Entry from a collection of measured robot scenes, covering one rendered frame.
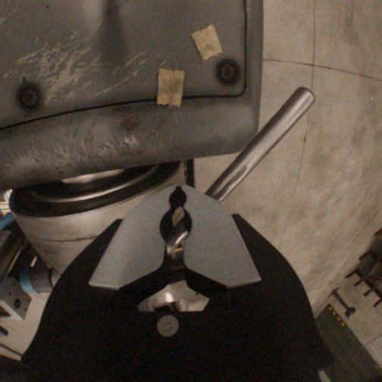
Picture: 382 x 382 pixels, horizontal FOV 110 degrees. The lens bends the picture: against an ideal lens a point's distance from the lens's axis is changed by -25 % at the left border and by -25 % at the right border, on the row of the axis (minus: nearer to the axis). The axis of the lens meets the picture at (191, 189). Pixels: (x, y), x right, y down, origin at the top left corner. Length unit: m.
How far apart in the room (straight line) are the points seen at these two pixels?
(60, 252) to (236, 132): 0.25
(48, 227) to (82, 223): 0.04
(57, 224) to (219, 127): 0.20
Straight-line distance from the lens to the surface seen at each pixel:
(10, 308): 0.78
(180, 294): 0.91
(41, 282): 0.58
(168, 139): 0.16
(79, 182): 0.25
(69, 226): 0.23
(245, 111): 0.17
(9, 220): 0.64
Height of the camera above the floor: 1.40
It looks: 58 degrees down
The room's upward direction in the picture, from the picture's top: 152 degrees clockwise
